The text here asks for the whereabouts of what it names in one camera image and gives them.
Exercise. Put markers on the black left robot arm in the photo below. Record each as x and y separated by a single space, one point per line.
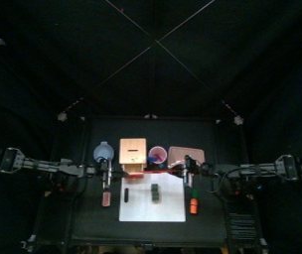
43 164

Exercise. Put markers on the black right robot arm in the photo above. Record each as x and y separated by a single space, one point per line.
256 169

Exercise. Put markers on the pink plastic plate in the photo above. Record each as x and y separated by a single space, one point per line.
189 153

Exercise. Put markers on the green toy sushi piece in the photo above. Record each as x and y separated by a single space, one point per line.
155 194
155 198
154 190
154 185

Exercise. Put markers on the white cutting board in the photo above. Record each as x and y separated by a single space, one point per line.
167 205

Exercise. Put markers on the light blue toy bowl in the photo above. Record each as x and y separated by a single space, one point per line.
103 151

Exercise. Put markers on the blue toy utensil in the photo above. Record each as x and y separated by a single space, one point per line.
154 159

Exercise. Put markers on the wooden box with slot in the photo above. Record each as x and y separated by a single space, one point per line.
132 153

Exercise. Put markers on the red plastic cup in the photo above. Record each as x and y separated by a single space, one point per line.
158 153

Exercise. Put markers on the small black bar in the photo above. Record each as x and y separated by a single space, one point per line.
126 195

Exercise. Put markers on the pink toy block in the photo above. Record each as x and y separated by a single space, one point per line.
106 199

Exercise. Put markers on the orange toy carrot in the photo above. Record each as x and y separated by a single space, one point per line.
194 203

